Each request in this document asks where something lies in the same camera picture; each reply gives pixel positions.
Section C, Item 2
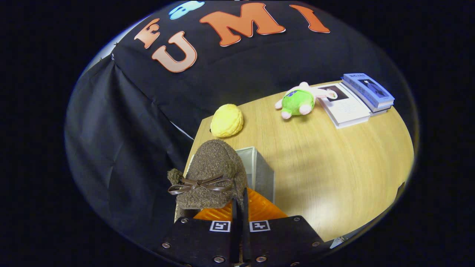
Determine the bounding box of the yellow plush bun toy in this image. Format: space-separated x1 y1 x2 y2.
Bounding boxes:
210 104 244 138

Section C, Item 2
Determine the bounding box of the white book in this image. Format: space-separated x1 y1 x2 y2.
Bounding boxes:
317 83 371 129

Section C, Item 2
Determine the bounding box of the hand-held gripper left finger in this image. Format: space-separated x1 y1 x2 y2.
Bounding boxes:
160 198 240 265

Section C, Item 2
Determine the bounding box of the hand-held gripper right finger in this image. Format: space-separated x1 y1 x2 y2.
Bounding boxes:
242 187 325 266

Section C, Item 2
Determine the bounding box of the blue book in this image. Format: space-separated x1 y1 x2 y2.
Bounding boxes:
340 73 395 110

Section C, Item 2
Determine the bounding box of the grey fabric storage box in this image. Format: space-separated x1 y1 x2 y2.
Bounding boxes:
184 146 276 204

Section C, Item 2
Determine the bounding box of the brown fuzzy shoe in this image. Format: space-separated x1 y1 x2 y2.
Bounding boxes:
167 139 248 222

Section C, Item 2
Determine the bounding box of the green and pink plush toy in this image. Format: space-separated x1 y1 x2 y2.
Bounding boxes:
275 82 337 120

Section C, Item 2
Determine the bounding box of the black backdrop cloth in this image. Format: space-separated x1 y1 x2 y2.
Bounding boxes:
65 0 416 253

